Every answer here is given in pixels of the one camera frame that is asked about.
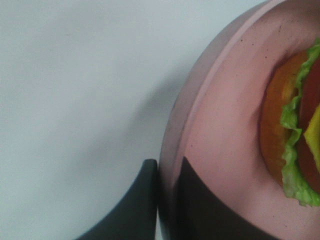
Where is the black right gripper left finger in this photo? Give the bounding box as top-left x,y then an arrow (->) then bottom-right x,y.
78,159 -> 159,240

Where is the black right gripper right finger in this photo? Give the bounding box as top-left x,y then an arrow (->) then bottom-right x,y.
176,157 -> 275,240

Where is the pink round plate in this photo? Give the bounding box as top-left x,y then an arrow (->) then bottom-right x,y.
159,0 -> 320,240

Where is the burger with bun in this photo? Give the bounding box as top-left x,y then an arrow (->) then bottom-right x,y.
259,38 -> 320,207

